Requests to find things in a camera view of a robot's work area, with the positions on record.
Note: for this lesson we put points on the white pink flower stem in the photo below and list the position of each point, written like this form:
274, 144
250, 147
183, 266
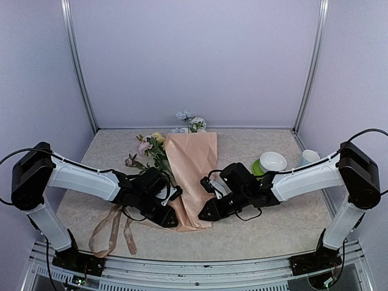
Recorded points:
197, 124

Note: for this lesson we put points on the yellow rose bunch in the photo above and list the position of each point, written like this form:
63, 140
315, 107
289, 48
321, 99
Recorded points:
159, 138

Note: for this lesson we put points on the dried mauve flower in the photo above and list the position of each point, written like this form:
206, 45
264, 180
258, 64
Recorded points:
132, 162

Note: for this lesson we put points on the tan ribbon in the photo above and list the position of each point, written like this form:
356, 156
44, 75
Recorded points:
104, 238

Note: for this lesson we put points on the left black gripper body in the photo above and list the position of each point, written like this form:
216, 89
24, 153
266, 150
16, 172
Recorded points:
151, 213

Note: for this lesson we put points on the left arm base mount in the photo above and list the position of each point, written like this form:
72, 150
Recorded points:
74, 260

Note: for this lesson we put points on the right aluminium frame post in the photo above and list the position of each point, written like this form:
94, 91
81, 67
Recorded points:
318, 41

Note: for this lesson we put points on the front aluminium rail base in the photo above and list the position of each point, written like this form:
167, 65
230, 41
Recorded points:
120, 273

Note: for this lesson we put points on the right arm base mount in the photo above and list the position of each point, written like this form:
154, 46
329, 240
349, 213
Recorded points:
320, 259

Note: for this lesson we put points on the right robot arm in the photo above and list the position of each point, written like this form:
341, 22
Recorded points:
348, 167

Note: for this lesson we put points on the light blue cup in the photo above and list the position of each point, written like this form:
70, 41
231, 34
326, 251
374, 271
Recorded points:
308, 157

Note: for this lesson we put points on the left aluminium frame post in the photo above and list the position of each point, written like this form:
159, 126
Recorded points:
70, 30

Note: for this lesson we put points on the aluminium frame post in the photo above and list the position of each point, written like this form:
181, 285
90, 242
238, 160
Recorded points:
318, 41
70, 30

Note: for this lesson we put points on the white ceramic bowl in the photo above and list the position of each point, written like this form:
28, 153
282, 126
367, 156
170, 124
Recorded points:
272, 161

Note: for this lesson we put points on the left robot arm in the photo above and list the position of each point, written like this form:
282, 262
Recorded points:
40, 168

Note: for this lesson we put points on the pink rose stem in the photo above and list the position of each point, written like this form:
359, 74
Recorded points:
148, 146

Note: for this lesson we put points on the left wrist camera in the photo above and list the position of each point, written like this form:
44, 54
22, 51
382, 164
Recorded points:
170, 194

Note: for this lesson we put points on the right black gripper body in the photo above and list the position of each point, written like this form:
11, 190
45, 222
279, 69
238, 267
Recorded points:
229, 208

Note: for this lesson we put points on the pink wrapping paper sheet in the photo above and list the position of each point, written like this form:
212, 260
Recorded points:
191, 157

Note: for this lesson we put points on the green plate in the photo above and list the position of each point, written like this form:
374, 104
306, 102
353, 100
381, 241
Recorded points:
256, 169

